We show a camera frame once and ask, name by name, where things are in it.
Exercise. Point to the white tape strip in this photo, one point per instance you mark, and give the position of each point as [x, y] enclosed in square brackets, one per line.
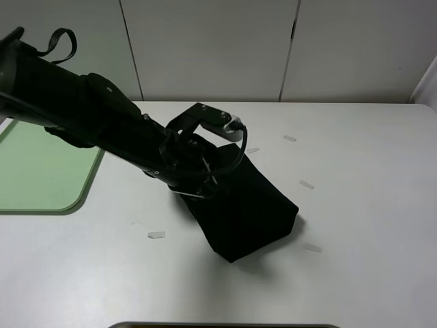
[289, 138]
[306, 184]
[252, 150]
[311, 247]
[156, 235]

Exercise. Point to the light green plastic tray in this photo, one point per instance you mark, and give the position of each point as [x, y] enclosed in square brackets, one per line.
[41, 174]

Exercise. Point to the black short sleeve shirt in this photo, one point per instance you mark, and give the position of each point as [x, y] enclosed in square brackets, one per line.
[246, 214]

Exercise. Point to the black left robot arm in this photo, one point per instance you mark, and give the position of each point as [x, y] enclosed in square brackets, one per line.
[89, 111]

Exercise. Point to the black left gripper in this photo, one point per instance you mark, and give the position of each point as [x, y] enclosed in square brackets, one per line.
[185, 150]

